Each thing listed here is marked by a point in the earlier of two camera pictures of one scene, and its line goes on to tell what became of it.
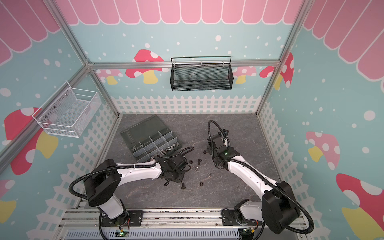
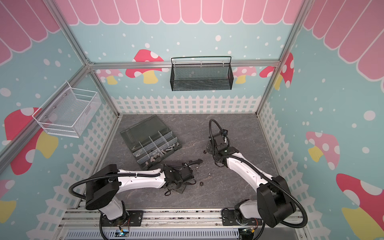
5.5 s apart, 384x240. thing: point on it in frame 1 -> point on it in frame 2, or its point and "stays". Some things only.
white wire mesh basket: [68, 112] stays
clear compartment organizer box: [150, 138] stays
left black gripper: [179, 180] -> [181, 190]
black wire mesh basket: [201, 77] stays
